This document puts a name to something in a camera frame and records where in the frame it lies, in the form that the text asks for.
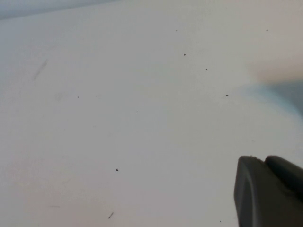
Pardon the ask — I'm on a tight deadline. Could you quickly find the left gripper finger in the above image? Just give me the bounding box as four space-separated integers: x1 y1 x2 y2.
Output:
233 155 303 227

